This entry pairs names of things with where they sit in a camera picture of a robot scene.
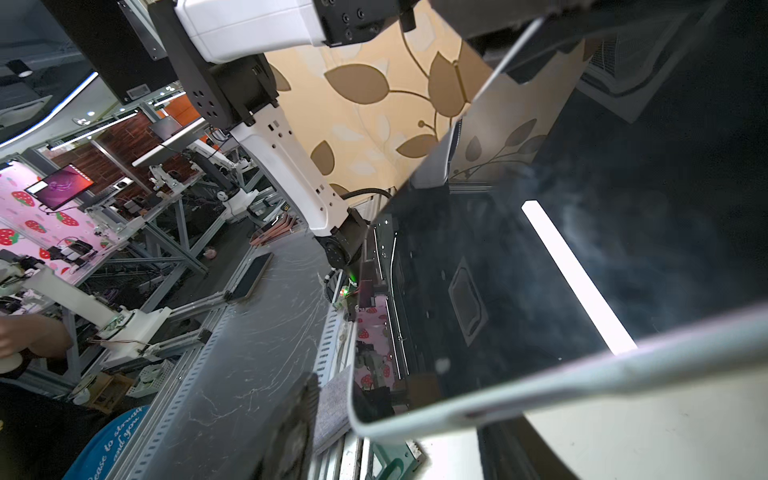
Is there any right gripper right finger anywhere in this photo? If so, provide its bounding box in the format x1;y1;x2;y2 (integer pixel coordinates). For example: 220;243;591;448
477;417;576;480

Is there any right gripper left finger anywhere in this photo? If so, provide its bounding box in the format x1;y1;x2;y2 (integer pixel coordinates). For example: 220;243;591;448
239;373;320;479

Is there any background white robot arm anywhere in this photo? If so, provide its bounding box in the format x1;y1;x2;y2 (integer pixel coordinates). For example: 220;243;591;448
1;250;320;479

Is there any person's forearm in background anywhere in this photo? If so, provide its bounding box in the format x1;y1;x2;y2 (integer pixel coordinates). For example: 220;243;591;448
1;314;73;378

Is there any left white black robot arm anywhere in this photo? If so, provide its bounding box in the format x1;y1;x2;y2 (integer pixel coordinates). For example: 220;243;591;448
139;1;415;269

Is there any grey felt glasses case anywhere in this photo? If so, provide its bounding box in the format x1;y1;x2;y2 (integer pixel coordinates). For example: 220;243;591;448
313;365;354;456

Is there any middle black smartphone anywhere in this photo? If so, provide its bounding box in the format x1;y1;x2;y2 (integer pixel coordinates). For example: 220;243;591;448
348;1;767;441

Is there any background computer monitor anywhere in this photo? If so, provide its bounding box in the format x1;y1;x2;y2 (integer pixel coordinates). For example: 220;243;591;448
25;164;95;210

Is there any ceiling light strip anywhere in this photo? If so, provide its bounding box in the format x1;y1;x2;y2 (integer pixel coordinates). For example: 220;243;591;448
1;72;99;148

